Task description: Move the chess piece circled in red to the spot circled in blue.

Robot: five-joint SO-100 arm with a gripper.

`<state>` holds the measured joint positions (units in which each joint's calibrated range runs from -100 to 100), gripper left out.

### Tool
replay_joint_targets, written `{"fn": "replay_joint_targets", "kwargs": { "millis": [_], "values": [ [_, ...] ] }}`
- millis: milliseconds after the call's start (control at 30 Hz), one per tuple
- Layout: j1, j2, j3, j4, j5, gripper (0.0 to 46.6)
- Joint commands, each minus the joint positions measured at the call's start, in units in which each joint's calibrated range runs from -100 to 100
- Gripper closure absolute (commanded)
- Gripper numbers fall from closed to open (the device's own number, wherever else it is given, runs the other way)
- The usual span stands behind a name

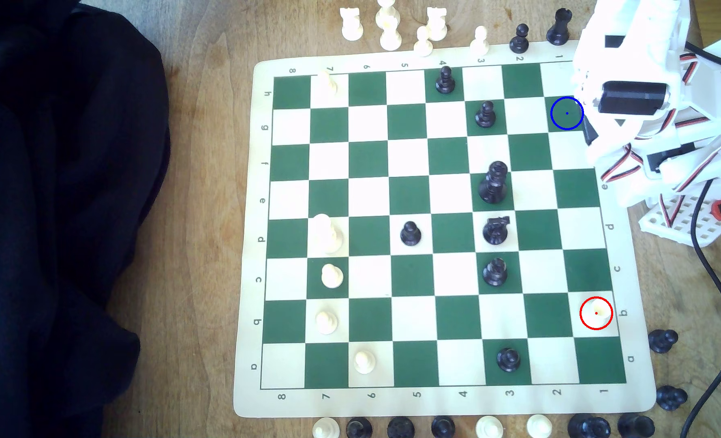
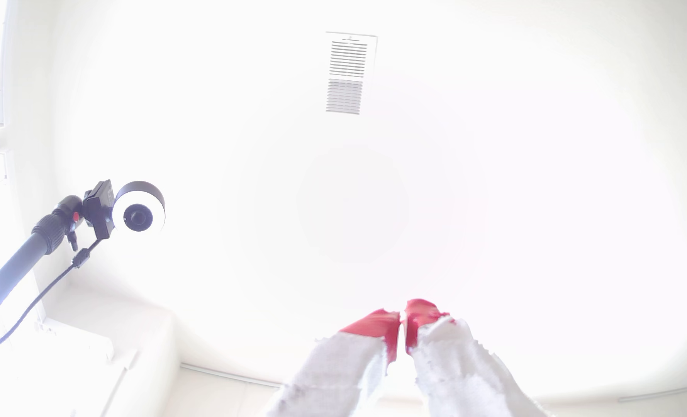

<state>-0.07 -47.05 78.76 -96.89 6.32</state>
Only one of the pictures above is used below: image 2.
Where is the white ceiling air vent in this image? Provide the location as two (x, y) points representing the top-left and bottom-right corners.
(325, 32), (378, 115)

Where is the round ring-light camera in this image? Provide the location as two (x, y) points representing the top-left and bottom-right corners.
(112, 181), (166, 234)

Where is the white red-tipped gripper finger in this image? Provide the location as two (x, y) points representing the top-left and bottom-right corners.
(405, 298), (554, 417)
(267, 309), (401, 417)

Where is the thin black camera cable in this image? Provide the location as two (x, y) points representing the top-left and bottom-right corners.
(0, 237), (104, 370)

